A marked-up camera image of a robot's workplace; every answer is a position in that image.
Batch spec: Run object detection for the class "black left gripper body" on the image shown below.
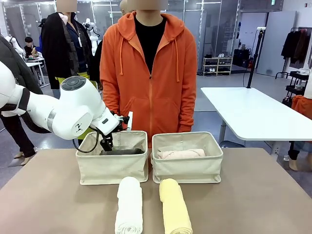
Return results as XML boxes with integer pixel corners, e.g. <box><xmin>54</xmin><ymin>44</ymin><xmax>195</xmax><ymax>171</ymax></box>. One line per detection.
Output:
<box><xmin>98</xmin><ymin>120</ymin><xmax>124</xmax><ymax>144</ymax></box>

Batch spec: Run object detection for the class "dark gray towel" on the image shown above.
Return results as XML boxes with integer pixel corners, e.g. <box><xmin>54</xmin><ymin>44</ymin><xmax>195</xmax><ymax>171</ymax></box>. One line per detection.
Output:
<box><xmin>99</xmin><ymin>147</ymin><xmax>145</xmax><ymax>156</ymax></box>

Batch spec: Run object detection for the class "white towel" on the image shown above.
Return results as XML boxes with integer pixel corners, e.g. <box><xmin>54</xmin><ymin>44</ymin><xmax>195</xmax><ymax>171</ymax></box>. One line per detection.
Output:
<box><xmin>114</xmin><ymin>176</ymin><xmax>143</xmax><ymax>234</ymax></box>

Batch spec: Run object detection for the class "pink towel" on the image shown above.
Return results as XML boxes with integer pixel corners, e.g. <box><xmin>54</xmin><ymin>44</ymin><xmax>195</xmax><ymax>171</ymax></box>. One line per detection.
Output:
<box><xmin>157</xmin><ymin>148</ymin><xmax>206</xmax><ymax>160</ymax></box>

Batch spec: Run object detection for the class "yellow towel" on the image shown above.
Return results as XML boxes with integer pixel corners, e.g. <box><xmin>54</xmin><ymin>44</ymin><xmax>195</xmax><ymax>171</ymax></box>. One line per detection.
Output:
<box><xmin>159</xmin><ymin>178</ymin><xmax>193</xmax><ymax>234</ymax></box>

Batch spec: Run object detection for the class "cream fabric basket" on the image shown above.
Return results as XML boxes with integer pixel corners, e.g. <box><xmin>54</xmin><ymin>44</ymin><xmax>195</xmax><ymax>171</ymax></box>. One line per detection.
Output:
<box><xmin>151</xmin><ymin>131</ymin><xmax>224</xmax><ymax>184</ymax></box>
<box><xmin>75</xmin><ymin>130</ymin><xmax>149</xmax><ymax>185</ymax></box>

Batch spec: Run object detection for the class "person in orange hoodie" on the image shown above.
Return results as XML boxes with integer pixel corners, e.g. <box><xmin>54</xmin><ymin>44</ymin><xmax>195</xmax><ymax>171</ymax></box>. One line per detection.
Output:
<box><xmin>99</xmin><ymin>0</ymin><xmax>197</xmax><ymax>142</ymax></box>

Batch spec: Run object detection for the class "white humanoid robot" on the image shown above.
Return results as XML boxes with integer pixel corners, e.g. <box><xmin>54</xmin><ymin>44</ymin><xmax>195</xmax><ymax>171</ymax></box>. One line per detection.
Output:
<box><xmin>82</xmin><ymin>21</ymin><xmax>100</xmax><ymax>49</ymax></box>

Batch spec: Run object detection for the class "person in black coat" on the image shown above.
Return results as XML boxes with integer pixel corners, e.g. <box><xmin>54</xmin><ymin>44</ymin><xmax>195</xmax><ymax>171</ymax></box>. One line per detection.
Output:
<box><xmin>41</xmin><ymin>0</ymin><xmax>98</xmax><ymax>91</ymax></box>

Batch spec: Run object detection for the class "white desk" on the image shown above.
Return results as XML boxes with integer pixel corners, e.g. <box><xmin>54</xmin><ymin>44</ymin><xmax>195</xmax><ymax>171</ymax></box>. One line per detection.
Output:
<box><xmin>25</xmin><ymin>57</ymin><xmax>47</xmax><ymax>86</ymax></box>

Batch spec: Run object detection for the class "wooden shoe rack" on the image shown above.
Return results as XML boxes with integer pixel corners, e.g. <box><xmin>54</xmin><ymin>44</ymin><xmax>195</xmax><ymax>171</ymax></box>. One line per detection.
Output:
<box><xmin>202</xmin><ymin>56</ymin><xmax>233</xmax><ymax>76</ymax></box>

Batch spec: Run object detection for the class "seated person with black hair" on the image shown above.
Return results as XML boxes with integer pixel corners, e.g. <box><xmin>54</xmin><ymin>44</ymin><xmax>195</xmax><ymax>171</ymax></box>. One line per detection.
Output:
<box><xmin>23</xmin><ymin>36</ymin><xmax>41</xmax><ymax>59</ymax></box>

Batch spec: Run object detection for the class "white table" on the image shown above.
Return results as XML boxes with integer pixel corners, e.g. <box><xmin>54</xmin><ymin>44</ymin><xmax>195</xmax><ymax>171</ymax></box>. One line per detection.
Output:
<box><xmin>200</xmin><ymin>87</ymin><xmax>312</xmax><ymax>149</ymax></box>

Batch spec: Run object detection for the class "black utility cart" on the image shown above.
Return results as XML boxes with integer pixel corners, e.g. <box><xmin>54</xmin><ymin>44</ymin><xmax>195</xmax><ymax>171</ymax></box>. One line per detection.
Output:
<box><xmin>285</xmin><ymin>70</ymin><xmax>310</xmax><ymax>108</ymax></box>

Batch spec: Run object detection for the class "clothes rack with dark garments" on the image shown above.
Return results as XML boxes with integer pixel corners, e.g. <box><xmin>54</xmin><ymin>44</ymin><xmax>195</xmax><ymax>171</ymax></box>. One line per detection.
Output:
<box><xmin>280</xmin><ymin>26</ymin><xmax>312</xmax><ymax>65</ymax></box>

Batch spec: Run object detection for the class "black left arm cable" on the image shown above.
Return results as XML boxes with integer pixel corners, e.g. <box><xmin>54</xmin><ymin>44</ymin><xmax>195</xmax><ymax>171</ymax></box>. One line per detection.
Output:
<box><xmin>72</xmin><ymin>126</ymin><xmax>102</xmax><ymax>154</ymax></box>

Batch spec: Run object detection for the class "black camera stand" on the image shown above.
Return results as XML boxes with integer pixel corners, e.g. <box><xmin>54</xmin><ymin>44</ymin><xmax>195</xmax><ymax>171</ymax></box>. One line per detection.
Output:
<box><xmin>246</xmin><ymin>26</ymin><xmax>266</xmax><ymax>89</ymax></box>

